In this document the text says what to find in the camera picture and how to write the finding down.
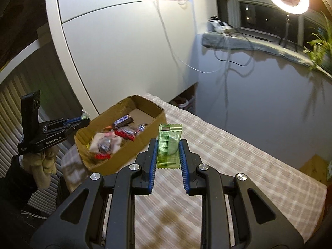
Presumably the black cable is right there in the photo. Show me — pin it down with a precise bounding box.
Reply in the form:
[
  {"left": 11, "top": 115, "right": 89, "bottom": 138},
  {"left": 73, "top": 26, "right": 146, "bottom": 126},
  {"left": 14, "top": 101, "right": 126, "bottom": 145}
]
[{"left": 214, "top": 34, "right": 256, "bottom": 67}]

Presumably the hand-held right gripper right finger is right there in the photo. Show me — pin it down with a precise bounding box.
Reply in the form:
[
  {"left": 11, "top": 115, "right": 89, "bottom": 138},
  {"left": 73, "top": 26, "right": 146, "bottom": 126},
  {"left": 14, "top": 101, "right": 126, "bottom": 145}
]
[{"left": 178, "top": 139, "right": 304, "bottom": 249}]

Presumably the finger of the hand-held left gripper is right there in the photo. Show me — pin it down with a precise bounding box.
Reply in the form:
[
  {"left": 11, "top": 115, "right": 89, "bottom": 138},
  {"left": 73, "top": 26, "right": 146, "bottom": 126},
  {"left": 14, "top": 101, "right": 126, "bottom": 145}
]
[
  {"left": 39, "top": 116, "right": 84, "bottom": 133},
  {"left": 46, "top": 120, "right": 91, "bottom": 136}
]

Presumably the cardboard box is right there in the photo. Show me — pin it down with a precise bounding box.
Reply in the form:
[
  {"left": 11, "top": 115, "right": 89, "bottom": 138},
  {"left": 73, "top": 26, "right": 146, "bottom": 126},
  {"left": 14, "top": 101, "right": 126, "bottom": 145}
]
[{"left": 75, "top": 95, "right": 166, "bottom": 176}]

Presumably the grey towel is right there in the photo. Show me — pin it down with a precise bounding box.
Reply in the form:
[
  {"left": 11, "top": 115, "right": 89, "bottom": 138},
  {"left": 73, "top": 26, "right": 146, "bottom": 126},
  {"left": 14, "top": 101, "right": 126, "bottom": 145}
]
[{"left": 202, "top": 32, "right": 332, "bottom": 79}]

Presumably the white power strip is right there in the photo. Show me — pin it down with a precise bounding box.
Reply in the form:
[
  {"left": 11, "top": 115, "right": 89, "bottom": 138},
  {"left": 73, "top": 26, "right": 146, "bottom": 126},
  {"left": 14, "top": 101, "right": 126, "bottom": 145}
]
[{"left": 210, "top": 19, "right": 234, "bottom": 35}]

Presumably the person's left hand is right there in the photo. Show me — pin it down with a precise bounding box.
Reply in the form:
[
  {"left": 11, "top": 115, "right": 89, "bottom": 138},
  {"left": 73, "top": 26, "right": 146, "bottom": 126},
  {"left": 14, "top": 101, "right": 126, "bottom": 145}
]
[{"left": 23, "top": 145, "right": 59, "bottom": 190}]

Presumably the light green snack packet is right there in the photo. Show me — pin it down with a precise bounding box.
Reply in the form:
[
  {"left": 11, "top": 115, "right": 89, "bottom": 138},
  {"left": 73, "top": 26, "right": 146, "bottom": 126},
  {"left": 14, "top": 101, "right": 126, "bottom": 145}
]
[{"left": 158, "top": 123, "right": 183, "bottom": 171}]

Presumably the green potted plant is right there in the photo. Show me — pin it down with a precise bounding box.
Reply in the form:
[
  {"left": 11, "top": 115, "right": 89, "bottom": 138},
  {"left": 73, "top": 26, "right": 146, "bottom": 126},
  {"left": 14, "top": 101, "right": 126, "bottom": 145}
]
[{"left": 302, "top": 11, "right": 332, "bottom": 71}]

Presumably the white slatted panel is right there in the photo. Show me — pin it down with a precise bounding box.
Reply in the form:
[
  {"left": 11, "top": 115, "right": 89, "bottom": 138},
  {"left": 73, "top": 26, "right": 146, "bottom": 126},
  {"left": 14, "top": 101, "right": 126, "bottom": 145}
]
[{"left": 0, "top": 35, "right": 86, "bottom": 216}]

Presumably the plaid cloth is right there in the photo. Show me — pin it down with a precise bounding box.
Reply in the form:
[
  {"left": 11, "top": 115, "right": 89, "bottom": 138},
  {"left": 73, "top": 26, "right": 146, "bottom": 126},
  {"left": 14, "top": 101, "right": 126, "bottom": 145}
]
[{"left": 61, "top": 93, "right": 328, "bottom": 249}]

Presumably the white bucket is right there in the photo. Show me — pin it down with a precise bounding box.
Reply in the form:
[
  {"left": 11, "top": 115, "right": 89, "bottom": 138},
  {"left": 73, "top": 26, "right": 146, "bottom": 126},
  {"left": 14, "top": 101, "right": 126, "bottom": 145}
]
[{"left": 173, "top": 96, "right": 195, "bottom": 110}]

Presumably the long red snack packet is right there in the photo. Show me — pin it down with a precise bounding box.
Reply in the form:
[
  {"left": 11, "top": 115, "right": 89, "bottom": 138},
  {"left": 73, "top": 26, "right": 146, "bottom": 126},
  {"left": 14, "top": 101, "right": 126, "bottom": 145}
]
[{"left": 114, "top": 127, "right": 137, "bottom": 142}]

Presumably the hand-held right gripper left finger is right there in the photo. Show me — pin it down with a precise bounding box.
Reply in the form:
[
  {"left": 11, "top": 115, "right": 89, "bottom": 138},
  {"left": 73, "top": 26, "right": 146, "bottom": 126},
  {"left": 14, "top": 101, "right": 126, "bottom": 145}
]
[{"left": 30, "top": 138, "right": 159, "bottom": 249}]

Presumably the white cabinet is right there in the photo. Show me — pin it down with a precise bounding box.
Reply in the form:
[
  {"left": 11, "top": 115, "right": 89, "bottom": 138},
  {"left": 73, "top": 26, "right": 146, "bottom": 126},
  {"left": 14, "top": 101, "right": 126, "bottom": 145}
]
[{"left": 45, "top": 0, "right": 199, "bottom": 115}]

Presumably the person's left forearm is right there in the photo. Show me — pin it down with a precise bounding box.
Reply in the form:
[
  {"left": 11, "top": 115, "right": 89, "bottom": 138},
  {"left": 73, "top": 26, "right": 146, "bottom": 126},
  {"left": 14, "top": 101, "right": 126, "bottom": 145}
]
[{"left": 0, "top": 155, "right": 40, "bottom": 211}]

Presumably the white bread packet red print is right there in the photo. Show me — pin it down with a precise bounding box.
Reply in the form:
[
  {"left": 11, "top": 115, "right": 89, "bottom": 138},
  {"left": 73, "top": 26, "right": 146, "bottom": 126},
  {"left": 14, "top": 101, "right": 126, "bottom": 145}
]
[{"left": 89, "top": 132, "right": 123, "bottom": 156}]

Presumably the ring light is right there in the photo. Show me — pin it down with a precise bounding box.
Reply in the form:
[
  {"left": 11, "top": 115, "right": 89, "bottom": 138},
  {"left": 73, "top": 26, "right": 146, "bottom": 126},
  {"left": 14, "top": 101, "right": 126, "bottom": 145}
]
[{"left": 262, "top": 0, "right": 311, "bottom": 49}]

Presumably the white cable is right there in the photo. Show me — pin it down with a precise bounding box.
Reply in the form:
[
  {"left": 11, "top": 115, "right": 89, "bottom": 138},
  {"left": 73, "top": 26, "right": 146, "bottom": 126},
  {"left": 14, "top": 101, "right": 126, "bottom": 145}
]
[{"left": 155, "top": 0, "right": 230, "bottom": 74}]

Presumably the window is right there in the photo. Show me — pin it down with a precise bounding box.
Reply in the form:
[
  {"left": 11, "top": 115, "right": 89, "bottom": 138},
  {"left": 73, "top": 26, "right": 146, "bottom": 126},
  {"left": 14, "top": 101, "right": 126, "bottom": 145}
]
[{"left": 214, "top": 0, "right": 332, "bottom": 55}]

